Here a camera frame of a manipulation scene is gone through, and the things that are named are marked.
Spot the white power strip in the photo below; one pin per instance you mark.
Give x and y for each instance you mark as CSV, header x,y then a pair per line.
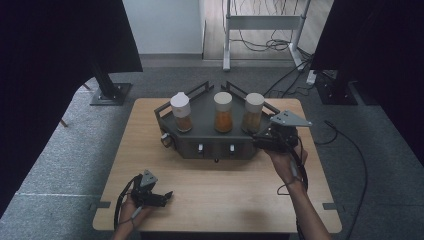
x,y
311,77

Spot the white metal stand frame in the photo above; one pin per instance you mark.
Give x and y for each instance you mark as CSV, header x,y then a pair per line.
x,y
263,22

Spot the grey tape piece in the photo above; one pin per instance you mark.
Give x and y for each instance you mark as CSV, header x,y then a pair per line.
x,y
330,206
101,205

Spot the person's right hand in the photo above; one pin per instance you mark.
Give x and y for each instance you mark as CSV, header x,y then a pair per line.
x,y
285,165

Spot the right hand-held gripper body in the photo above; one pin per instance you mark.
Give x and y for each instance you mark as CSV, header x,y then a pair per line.
x,y
283,140

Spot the pale spice jar round lid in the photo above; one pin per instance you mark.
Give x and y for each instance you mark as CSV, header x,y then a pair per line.
x,y
252,115

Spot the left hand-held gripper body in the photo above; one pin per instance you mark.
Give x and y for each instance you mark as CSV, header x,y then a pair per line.
x,y
143,195

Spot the black stand post with base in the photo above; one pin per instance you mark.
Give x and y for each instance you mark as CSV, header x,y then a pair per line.
x,y
336,93
110,95

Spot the black curtain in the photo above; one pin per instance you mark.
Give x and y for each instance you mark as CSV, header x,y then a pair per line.
x,y
383,50
43,66

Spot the black corner rack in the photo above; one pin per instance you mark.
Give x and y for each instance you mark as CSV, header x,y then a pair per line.
x,y
203,133

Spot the spice jar with spout lid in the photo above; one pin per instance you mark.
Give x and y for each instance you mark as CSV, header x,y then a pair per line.
x,y
181,113

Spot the person's left hand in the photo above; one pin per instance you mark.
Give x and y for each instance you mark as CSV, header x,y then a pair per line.
x,y
126,213

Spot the orange spice jar round lid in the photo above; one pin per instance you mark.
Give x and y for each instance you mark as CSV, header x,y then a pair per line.
x,y
223,115

